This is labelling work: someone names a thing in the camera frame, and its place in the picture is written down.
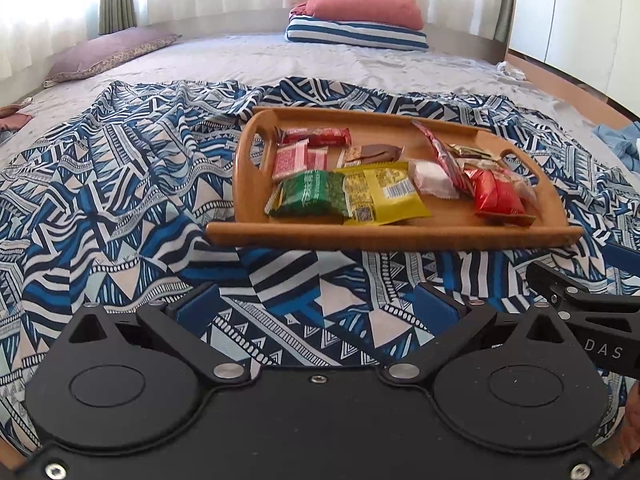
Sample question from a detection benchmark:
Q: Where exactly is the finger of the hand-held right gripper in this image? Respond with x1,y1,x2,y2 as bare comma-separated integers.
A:
525,260,640,321
602,242,640,281

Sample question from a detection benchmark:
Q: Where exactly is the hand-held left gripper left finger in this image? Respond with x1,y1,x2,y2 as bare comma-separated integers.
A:
66,281,252,387

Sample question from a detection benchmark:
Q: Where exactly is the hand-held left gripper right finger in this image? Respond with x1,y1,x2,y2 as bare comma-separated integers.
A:
381,281,572,387

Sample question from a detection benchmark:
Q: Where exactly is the wooden tray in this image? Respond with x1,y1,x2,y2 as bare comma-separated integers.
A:
206,106,584,251

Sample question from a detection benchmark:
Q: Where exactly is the pale clear snack packet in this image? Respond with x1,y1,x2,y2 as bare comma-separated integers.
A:
500,160,542,208

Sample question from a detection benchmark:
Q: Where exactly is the red orange snack packet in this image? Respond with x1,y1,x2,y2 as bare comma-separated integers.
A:
462,166,537,227

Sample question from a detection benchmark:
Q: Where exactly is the yellow snack packet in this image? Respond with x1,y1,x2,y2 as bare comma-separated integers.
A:
334,161,432,226

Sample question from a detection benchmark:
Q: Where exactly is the pink and white snack packet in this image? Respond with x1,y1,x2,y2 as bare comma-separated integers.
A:
407,158,461,200

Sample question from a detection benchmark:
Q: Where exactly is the long red snack packet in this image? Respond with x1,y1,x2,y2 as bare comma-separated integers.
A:
411,120,475,195

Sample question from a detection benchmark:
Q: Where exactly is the small gold snack packet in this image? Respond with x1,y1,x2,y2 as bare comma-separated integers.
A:
446,142,502,162

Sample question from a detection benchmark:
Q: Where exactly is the green snack packet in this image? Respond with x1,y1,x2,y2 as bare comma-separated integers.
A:
264,169,352,219

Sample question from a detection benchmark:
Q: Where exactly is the brown snack packet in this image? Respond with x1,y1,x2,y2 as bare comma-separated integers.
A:
337,143,404,168

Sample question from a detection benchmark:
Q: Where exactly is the red packet with clear ends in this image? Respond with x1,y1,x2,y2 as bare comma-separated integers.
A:
271,140,311,184

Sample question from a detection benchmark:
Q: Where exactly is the red and white snack packet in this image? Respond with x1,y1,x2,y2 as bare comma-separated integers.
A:
279,126,352,149

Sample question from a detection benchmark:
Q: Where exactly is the light blue cloth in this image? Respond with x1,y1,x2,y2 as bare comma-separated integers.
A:
592,121,640,171

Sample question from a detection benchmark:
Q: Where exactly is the blue white patterned blanket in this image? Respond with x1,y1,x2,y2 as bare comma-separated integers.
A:
0,76,640,456

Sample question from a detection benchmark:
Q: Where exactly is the white crumpled tissue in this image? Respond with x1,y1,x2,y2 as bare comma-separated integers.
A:
496,60,527,81

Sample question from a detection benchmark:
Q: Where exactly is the white wardrobe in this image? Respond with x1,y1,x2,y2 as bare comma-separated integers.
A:
507,0,640,116

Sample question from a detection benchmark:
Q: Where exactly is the grey bed sheet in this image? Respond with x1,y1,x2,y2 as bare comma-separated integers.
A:
0,32,626,171

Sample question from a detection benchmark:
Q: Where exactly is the reddish brown cloth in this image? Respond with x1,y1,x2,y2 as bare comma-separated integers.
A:
0,97,35,133

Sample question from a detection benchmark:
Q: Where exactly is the purple pillow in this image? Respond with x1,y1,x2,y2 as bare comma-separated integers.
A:
42,27,182,88

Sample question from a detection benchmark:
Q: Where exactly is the blue white striped folded blanket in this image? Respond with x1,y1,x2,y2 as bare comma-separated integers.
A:
285,16,430,52

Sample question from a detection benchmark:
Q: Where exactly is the pink folded blanket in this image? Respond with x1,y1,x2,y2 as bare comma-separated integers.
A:
291,0,426,31

